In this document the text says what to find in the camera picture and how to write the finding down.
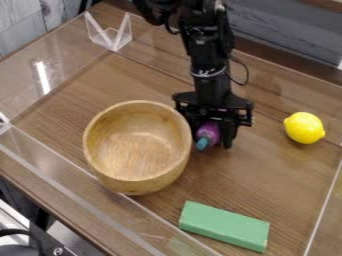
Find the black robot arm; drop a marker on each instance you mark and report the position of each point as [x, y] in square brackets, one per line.
[201, 22]

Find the brown wooden bowl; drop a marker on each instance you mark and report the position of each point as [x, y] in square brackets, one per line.
[137, 145]

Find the clear acrylic front wall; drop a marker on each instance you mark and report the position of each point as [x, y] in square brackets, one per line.
[119, 226]

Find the purple toy eggplant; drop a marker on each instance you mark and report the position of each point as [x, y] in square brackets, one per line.
[207, 135]

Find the yellow toy lemon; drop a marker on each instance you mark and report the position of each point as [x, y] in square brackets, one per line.
[304, 128]

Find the green rectangular sponge block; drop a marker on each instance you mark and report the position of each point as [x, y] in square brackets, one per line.
[225, 226]

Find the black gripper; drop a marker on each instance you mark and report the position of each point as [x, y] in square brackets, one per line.
[211, 102]

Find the clear acrylic corner bracket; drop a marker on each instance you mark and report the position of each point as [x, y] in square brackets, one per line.
[110, 38]

